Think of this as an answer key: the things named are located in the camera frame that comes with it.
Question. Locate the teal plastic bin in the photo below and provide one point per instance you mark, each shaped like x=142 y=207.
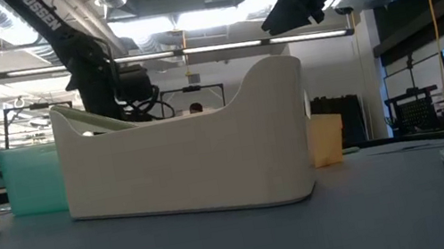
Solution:
x=33 y=183

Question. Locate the white plastic bin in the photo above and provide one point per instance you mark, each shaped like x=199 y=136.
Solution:
x=188 y=166

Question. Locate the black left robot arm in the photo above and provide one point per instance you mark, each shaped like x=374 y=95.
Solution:
x=36 y=15

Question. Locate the long ceiling light bar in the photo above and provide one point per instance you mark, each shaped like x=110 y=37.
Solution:
x=218 y=47

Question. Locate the small grey hanging box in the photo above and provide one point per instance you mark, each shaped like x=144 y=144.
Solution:
x=193 y=79

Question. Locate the person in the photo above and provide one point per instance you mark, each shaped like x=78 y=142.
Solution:
x=196 y=108

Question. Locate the black cabinet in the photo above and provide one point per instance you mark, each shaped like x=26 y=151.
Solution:
x=352 y=120

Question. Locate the black pole stand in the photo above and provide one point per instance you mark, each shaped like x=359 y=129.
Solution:
x=411 y=74

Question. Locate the orange plastic bin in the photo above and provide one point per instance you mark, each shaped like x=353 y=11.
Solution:
x=327 y=138

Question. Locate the black perforated cart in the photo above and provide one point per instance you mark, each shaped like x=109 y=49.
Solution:
x=417 y=114

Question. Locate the black frame stand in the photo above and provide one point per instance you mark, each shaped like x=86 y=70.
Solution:
x=33 y=106

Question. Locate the black rectangular rig frame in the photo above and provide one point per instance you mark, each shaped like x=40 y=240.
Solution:
x=198 y=87

